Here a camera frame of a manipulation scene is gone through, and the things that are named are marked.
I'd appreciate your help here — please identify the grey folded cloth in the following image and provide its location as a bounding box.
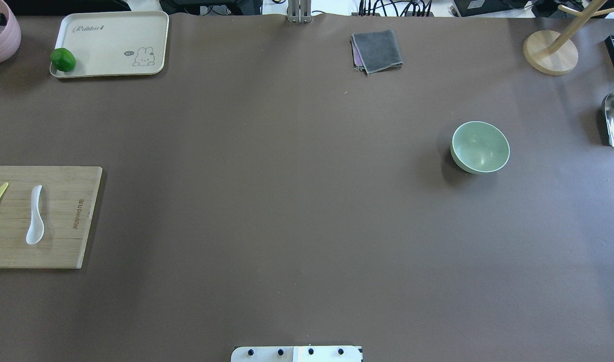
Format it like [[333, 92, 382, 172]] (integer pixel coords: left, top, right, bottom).
[[350, 29, 403, 75]]

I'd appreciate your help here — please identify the cream rabbit tray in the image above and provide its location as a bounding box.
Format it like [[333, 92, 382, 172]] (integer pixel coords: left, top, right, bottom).
[[49, 10, 169, 78]]

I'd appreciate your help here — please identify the light green bowl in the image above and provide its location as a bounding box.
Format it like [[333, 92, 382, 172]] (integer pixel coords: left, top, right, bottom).
[[450, 121, 510, 174]]

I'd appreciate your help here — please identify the bamboo cutting board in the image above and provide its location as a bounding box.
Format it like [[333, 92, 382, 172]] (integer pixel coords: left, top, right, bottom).
[[0, 166, 103, 268]]

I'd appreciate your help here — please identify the pink ribbed bowl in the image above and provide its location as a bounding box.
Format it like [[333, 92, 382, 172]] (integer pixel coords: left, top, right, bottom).
[[0, 1, 22, 63]]

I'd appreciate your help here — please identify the wooden mug tree stand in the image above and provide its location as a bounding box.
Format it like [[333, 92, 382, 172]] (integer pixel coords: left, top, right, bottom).
[[522, 1, 614, 76]]

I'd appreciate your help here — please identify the white ceramic spoon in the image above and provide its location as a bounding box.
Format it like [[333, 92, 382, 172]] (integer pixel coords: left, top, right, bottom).
[[26, 184, 45, 245]]

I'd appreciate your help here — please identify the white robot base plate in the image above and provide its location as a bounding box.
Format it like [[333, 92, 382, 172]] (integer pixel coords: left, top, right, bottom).
[[230, 344, 364, 361]]

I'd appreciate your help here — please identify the aluminium frame post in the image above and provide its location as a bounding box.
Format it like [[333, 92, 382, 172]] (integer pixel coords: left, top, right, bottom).
[[287, 0, 312, 24]]

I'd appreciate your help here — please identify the green lime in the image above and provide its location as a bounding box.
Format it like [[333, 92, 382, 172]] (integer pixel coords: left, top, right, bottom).
[[50, 47, 76, 72]]

